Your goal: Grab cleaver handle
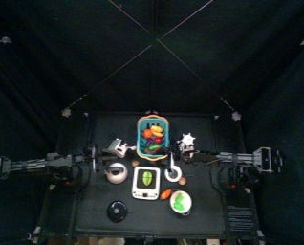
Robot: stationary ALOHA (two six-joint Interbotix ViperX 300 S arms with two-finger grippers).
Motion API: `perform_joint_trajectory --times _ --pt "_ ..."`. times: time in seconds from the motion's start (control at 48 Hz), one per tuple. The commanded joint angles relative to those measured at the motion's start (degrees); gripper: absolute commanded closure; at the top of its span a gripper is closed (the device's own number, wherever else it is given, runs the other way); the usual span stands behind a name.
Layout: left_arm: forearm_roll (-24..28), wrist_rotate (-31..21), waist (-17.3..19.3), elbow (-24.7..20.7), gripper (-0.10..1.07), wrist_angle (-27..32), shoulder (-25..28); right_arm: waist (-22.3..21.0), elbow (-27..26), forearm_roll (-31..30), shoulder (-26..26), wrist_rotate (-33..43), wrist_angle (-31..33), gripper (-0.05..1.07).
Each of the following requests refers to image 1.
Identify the white toy knife block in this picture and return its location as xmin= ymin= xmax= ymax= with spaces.
xmin=104 ymin=138 xmax=130 ymax=159

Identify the silver toy kettle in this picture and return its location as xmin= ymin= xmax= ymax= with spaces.
xmin=104 ymin=162 xmax=129 ymax=186

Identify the white toy utensil rack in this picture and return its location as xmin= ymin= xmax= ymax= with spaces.
xmin=177 ymin=132 xmax=197 ymax=154

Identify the teal basket orange rim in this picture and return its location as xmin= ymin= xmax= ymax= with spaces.
xmin=136 ymin=114 xmax=170 ymax=162

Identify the green toy leaf vegetable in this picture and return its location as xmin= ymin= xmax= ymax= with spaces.
xmin=140 ymin=170 xmax=154 ymax=188

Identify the yellow toy fruit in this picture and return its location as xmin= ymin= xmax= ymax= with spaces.
xmin=149 ymin=124 xmax=165 ymax=138

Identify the orange toy carrot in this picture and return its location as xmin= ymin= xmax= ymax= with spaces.
xmin=158 ymin=189 xmax=173 ymax=201

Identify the green toy lettuce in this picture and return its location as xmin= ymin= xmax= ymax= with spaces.
xmin=172 ymin=194 xmax=186 ymax=212

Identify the white toy pot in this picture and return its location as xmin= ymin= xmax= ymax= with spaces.
xmin=168 ymin=189 xmax=194 ymax=216

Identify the white toy kitchen scale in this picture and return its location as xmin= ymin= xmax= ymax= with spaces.
xmin=130 ymin=166 xmax=162 ymax=201

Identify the black round lid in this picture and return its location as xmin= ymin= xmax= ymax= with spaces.
xmin=106 ymin=200 xmax=129 ymax=224

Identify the white text label sticker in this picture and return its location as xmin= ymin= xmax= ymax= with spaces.
xmin=225 ymin=205 xmax=254 ymax=234

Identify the black cloth backdrop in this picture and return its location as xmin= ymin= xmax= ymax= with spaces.
xmin=0 ymin=0 xmax=304 ymax=245

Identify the thin diagonal brace cable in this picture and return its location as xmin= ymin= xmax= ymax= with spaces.
xmin=65 ymin=0 xmax=214 ymax=109
xmin=106 ymin=0 xmax=238 ymax=113

